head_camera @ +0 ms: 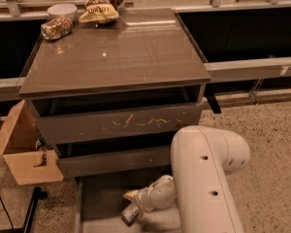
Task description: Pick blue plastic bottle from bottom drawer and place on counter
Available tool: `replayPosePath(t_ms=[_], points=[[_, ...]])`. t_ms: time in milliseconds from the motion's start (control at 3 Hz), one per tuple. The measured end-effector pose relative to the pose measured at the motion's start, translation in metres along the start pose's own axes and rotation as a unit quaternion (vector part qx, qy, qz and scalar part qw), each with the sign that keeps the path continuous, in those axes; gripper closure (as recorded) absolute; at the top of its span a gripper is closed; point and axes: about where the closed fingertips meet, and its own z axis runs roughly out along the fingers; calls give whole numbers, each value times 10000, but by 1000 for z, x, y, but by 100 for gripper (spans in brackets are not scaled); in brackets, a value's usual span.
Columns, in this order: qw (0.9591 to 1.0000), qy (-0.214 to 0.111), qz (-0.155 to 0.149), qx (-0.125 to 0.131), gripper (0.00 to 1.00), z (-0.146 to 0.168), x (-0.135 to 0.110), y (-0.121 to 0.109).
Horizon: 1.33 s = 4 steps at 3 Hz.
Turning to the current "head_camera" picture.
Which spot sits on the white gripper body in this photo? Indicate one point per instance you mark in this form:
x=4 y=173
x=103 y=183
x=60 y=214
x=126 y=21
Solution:
x=143 y=198

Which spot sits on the blue plastic bottle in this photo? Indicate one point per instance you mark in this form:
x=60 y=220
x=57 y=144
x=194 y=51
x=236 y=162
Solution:
x=130 y=213

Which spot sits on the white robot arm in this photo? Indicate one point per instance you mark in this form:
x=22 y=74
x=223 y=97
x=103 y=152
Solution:
x=201 y=157

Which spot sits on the grey bottom drawer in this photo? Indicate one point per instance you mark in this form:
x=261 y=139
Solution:
x=100 y=203

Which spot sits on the grey drawer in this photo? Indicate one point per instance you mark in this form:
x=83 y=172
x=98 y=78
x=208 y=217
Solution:
x=122 y=114
x=100 y=203
x=115 y=155

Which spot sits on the grey middle drawer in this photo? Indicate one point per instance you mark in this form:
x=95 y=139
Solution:
x=115 y=155

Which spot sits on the grey top drawer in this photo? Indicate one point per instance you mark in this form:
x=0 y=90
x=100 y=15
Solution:
x=122 y=114

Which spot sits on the grey drawer cabinet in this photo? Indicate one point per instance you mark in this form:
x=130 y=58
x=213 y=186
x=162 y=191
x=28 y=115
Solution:
x=165 y=58

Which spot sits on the black stand leg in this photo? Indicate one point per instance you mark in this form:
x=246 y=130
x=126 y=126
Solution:
x=37 y=195

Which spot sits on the open cardboard box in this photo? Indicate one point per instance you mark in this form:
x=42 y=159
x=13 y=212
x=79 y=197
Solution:
x=18 y=136

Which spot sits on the crushed soda can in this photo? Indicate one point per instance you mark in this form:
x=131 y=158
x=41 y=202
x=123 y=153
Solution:
x=56 y=28

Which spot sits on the yellow chip bag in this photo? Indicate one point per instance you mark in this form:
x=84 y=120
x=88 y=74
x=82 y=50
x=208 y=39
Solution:
x=99 y=13

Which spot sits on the white bowl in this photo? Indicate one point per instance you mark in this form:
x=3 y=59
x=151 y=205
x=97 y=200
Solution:
x=63 y=10

